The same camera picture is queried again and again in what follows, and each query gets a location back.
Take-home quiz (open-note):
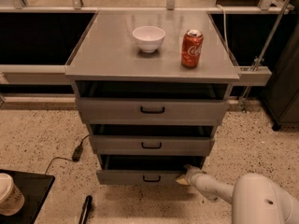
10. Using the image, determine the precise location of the grey drawer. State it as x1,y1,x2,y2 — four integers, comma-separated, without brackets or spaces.
76,98,228,126
90,135,215,157
96,155,206,185

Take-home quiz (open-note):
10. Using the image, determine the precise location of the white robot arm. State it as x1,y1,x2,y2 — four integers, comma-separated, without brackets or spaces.
176,165,299,224

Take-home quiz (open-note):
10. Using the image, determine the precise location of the grey drawer cabinet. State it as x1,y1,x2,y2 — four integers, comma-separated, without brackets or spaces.
65,9,239,185

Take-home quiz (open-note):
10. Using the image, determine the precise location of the black power adapter with cable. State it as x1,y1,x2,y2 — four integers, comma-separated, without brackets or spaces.
45,134,89,175

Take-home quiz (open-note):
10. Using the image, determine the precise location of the metal rail frame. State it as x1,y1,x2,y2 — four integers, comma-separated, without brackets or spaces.
1,0,283,85

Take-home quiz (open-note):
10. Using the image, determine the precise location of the red cola can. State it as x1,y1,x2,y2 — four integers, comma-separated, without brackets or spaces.
181,29,204,68

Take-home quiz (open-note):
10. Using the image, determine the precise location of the grey middle drawer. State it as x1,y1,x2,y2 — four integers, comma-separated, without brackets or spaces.
90,135,215,157

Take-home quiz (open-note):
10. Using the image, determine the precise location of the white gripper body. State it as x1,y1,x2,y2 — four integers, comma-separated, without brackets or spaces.
185,167,205,188

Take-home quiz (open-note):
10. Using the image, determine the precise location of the slanted metal rod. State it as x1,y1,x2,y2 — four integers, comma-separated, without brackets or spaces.
238,0,291,113

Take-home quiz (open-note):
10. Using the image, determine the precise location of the white bowl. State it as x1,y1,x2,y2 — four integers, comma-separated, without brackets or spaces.
132,26,165,53

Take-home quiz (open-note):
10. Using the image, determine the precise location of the white paper coffee cup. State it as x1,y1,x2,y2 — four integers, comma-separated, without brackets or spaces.
0,173,24,217

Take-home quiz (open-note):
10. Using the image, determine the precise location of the grey top drawer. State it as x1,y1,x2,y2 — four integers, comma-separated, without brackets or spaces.
76,98,228,126

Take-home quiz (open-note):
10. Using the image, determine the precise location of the white cable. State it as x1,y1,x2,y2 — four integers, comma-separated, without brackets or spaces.
215,4,230,53

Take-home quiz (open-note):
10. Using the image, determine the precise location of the grey bottom drawer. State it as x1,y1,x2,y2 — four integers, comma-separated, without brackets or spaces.
96,155,206,185

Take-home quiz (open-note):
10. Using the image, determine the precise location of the black stick object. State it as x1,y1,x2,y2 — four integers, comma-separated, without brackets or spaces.
78,195,93,224

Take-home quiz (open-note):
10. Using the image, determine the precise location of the dark cabinet at right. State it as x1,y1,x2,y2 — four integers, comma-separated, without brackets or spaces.
262,25,299,131

